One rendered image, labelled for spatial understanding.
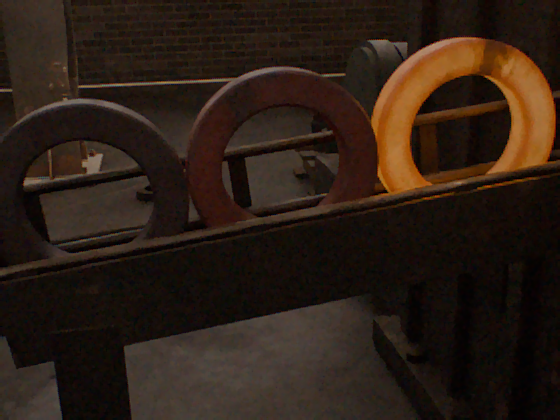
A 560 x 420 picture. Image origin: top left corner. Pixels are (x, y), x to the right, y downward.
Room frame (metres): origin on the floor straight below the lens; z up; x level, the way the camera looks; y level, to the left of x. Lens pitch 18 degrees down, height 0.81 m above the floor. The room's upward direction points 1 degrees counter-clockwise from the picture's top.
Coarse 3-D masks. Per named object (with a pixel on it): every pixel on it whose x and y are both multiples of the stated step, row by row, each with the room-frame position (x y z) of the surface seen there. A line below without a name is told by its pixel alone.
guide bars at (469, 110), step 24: (552, 96) 0.71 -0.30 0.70; (432, 120) 0.69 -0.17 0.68; (264, 144) 0.66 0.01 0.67; (288, 144) 0.66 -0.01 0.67; (312, 144) 0.67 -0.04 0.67; (432, 144) 0.69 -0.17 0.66; (120, 168) 0.63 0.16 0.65; (240, 168) 0.65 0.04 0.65; (432, 168) 0.69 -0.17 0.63; (480, 168) 0.68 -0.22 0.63; (24, 192) 0.61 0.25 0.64; (48, 192) 0.62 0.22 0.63; (240, 192) 0.65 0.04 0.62; (384, 192) 0.66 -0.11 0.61; (264, 216) 0.63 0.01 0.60; (48, 240) 0.62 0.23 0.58; (96, 240) 0.60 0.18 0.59; (120, 240) 0.61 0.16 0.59
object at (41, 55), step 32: (0, 0) 2.94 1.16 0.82; (32, 0) 2.96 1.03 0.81; (64, 0) 3.27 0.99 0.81; (32, 32) 2.96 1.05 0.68; (64, 32) 2.98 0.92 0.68; (32, 64) 2.95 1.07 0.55; (64, 64) 2.96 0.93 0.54; (32, 96) 2.95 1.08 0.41; (64, 96) 2.97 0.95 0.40; (64, 160) 2.97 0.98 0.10; (96, 160) 3.28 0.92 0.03
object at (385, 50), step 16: (368, 48) 1.97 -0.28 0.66; (384, 48) 1.92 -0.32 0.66; (400, 48) 1.95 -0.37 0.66; (352, 64) 2.06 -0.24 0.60; (368, 64) 1.91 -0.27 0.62; (384, 64) 1.86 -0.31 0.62; (400, 64) 1.87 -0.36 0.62; (352, 80) 2.06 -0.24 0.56; (368, 80) 1.91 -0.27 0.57; (384, 80) 1.83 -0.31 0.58; (368, 96) 1.90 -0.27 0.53; (368, 112) 1.90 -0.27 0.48; (320, 160) 2.30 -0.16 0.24; (336, 160) 2.27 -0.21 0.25; (320, 176) 2.27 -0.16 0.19; (320, 192) 2.27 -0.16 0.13; (384, 304) 1.61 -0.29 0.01
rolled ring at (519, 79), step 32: (416, 64) 0.62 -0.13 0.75; (448, 64) 0.62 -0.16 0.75; (480, 64) 0.63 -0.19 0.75; (512, 64) 0.63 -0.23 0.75; (384, 96) 0.63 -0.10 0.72; (416, 96) 0.62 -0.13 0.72; (512, 96) 0.64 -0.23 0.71; (544, 96) 0.64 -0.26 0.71; (384, 128) 0.61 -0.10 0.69; (512, 128) 0.66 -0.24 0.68; (544, 128) 0.64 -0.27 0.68; (384, 160) 0.61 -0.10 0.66; (512, 160) 0.64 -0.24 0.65; (544, 160) 0.64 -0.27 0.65
